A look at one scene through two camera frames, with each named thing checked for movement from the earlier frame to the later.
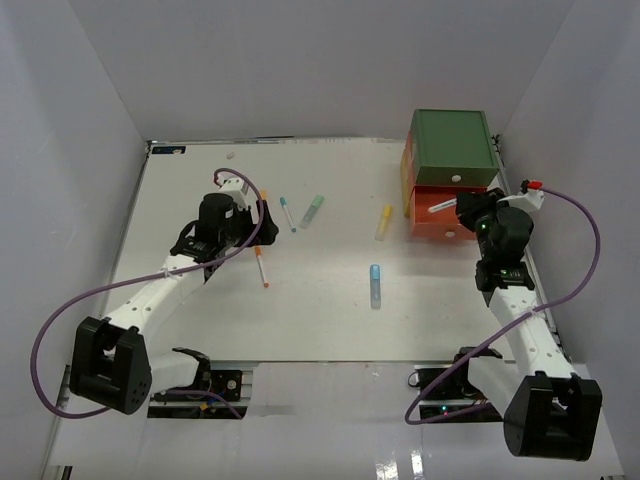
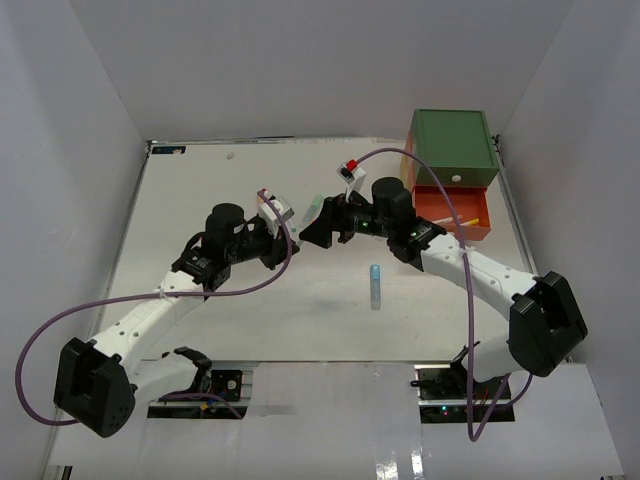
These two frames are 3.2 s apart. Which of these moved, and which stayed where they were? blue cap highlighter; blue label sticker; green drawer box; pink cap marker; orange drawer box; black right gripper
Moved: black right gripper; pink cap marker
Stayed: blue label sticker; orange drawer box; green drawer box; blue cap highlighter
